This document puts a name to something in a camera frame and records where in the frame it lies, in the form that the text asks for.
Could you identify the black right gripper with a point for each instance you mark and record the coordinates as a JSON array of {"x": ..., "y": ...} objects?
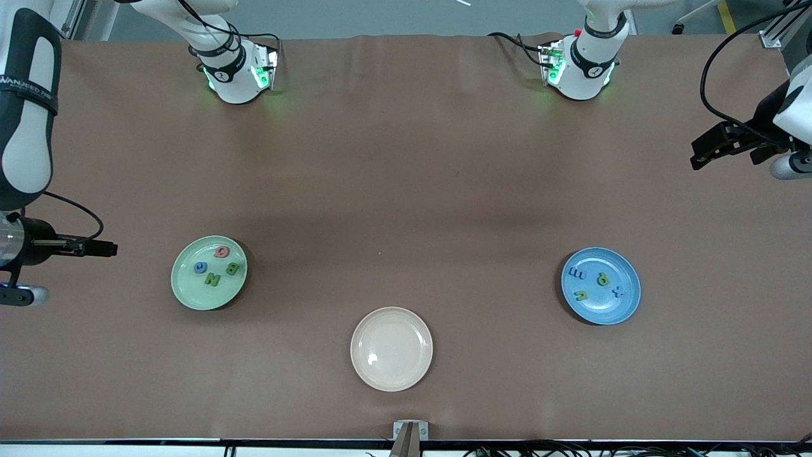
[{"x": 36, "y": 241}]

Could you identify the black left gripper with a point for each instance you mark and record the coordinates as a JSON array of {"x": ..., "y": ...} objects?
[{"x": 763, "y": 122}]

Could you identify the blue letter C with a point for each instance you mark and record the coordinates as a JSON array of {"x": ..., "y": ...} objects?
[{"x": 196, "y": 268}]

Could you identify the green letter N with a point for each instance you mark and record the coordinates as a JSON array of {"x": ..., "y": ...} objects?
[{"x": 212, "y": 279}]

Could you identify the red letter Q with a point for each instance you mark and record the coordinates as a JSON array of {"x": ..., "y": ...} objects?
[{"x": 216, "y": 252}]

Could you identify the green letter B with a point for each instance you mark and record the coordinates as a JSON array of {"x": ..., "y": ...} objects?
[{"x": 233, "y": 268}]

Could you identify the green letter p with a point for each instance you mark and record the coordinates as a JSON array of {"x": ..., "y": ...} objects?
[{"x": 603, "y": 280}]

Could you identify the blue letter m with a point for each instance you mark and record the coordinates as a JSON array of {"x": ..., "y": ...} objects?
[{"x": 576, "y": 273}]

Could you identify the green letter u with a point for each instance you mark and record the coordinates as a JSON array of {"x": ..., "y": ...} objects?
[{"x": 580, "y": 294}]

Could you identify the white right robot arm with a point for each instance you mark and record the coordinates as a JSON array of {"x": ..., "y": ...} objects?
[{"x": 25, "y": 146}]

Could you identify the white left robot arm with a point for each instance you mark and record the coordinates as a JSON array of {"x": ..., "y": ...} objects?
[{"x": 590, "y": 70}]

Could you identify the right arm base connector plate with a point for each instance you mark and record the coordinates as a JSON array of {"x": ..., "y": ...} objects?
[{"x": 269, "y": 63}]

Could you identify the left arm base connector plate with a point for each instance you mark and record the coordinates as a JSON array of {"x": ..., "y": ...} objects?
[{"x": 547, "y": 57}]

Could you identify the white stand leg black caster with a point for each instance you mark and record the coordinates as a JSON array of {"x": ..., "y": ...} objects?
[{"x": 679, "y": 28}]

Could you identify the green plate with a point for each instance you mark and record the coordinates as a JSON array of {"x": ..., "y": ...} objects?
[{"x": 190, "y": 289}]

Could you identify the blue plate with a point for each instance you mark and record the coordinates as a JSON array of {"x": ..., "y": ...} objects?
[{"x": 602, "y": 311}]

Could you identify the brown table mat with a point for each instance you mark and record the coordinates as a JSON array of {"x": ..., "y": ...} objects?
[{"x": 406, "y": 158}]

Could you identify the beige plate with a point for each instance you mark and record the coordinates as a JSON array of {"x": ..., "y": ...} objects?
[{"x": 391, "y": 349}]

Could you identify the aluminium frame profile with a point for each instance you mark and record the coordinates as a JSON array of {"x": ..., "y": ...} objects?
[
  {"x": 771, "y": 39},
  {"x": 70, "y": 25}
]

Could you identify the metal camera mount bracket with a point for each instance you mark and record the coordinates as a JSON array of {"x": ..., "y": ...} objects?
[{"x": 410, "y": 431}]

